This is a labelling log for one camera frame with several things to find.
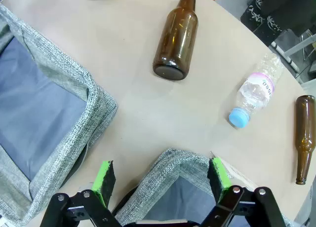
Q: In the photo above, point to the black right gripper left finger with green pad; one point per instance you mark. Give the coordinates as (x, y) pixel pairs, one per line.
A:
(105, 177)

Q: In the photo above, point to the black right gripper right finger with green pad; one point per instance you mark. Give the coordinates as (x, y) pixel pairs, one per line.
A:
(218, 175)

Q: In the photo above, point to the clear water bottle pink label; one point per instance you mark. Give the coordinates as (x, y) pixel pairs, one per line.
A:
(254, 91)

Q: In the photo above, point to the large brown glass bottle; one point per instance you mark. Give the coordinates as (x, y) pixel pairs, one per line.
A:
(177, 37)

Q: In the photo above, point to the grey fabric basket blue lining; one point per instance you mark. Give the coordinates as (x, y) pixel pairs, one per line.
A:
(98, 108)
(170, 162)

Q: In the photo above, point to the white paper card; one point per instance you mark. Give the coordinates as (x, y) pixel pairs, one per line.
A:
(237, 174)

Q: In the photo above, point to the slim brown glass bottle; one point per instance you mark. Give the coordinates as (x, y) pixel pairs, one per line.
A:
(305, 128)

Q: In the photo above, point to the black garment with white print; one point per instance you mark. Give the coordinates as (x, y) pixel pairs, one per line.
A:
(279, 7)

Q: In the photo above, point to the grey metal chair frame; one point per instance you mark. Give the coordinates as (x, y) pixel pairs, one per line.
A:
(296, 45)

